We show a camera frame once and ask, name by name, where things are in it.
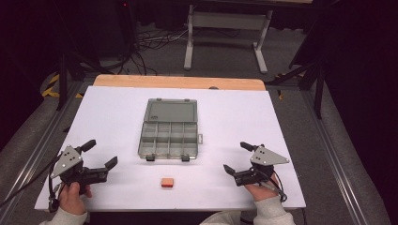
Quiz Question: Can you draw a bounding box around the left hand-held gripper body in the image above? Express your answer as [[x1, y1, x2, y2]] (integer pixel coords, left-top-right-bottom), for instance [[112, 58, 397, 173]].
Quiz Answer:
[[50, 144, 109, 196]]

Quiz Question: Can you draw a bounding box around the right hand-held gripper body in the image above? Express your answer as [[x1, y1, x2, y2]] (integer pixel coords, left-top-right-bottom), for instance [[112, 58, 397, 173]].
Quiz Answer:
[[233, 143, 291, 188]]

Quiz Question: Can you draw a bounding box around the grey plastic compartment box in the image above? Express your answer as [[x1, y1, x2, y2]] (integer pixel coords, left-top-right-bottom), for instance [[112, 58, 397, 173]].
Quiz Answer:
[[137, 97, 205, 162]]

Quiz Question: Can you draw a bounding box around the person's right hand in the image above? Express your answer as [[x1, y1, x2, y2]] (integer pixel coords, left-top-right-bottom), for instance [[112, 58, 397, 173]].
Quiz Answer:
[[244, 173, 282, 203]]

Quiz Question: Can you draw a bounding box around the person's left hand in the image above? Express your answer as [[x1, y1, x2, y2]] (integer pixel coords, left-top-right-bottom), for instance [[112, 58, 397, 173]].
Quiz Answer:
[[58, 182, 94, 217]]

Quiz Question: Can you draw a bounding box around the person's lap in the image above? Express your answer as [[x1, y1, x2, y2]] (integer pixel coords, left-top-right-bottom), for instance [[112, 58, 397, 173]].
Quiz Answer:
[[199, 210, 255, 225]]

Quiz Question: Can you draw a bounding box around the yellow black hazard tape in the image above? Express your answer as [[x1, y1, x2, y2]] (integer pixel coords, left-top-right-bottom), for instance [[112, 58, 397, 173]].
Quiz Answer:
[[41, 73, 84, 99]]

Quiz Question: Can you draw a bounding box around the black metal stand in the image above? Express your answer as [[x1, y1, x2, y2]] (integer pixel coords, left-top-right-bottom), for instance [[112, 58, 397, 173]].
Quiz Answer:
[[266, 59, 327, 120], [55, 51, 106, 112]]

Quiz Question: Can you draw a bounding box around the left hand-held gripper cable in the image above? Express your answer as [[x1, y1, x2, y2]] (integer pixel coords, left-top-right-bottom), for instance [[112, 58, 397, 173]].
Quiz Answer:
[[0, 153, 65, 214]]

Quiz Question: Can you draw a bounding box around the hand-held gripper cable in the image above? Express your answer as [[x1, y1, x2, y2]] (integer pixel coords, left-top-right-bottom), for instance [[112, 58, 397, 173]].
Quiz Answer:
[[258, 170, 288, 203], [0, 153, 65, 214]]

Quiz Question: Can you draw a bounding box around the right hand-held gripper cable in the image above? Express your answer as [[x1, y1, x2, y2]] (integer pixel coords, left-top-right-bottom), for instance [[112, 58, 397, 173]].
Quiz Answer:
[[258, 170, 288, 203]]

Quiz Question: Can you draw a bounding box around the aluminium floor rail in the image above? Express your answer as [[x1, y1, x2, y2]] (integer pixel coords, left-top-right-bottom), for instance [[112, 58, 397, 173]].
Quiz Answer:
[[299, 89, 392, 225], [0, 80, 92, 225]]

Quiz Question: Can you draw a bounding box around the bundle of floor cables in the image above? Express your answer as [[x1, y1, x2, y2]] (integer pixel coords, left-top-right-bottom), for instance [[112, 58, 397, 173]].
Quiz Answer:
[[115, 27, 190, 77]]

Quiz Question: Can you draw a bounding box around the grey metal desk frame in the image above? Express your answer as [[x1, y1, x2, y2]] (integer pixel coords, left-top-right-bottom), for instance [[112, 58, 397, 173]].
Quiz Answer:
[[183, 4, 274, 75]]

